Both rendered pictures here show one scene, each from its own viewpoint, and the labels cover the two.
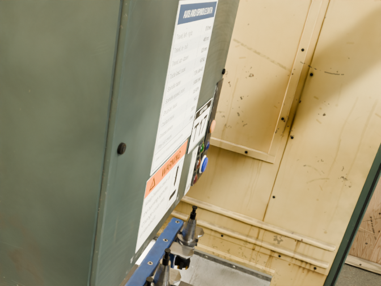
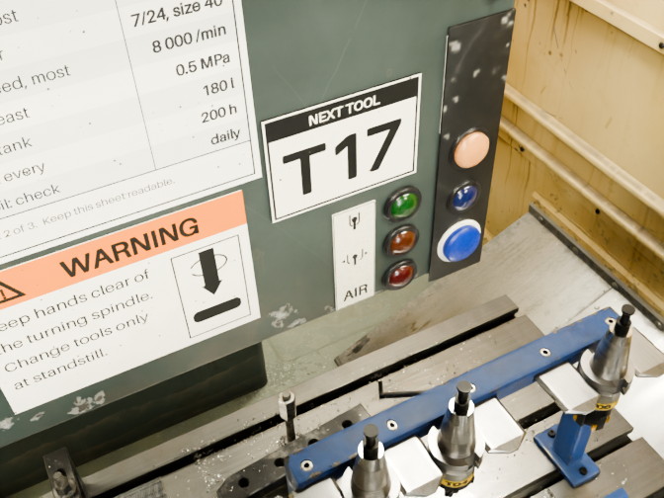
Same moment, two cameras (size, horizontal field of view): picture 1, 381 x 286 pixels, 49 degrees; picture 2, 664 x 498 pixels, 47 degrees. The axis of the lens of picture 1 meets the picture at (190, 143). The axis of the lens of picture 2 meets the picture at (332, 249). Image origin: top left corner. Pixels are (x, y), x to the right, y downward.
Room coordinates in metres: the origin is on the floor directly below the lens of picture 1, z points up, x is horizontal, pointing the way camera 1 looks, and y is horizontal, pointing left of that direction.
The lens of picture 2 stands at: (0.41, -0.28, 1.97)
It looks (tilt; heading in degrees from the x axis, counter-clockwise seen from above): 43 degrees down; 51
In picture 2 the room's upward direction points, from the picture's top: 2 degrees counter-clockwise
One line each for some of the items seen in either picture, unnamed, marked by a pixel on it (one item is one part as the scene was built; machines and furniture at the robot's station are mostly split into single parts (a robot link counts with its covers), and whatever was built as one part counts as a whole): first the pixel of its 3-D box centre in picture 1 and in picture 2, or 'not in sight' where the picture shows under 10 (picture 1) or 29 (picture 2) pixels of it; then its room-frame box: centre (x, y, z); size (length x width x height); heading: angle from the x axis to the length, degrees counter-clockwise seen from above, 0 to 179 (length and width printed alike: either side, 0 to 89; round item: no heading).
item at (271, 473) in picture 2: not in sight; (298, 463); (0.75, 0.25, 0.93); 0.26 x 0.05 x 0.06; 172
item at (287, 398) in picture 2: not in sight; (289, 418); (0.78, 0.30, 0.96); 0.03 x 0.03 x 0.13
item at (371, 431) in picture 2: (148, 285); (371, 440); (0.70, 0.03, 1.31); 0.02 x 0.02 x 0.03
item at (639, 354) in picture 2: (193, 230); (639, 355); (1.07, -0.06, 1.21); 0.07 x 0.05 x 0.01; 77
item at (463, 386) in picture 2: (166, 256); (462, 396); (0.81, 0.00, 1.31); 0.02 x 0.02 x 0.03
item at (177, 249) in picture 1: (181, 250); (570, 389); (0.97, -0.04, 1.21); 0.07 x 0.05 x 0.01; 77
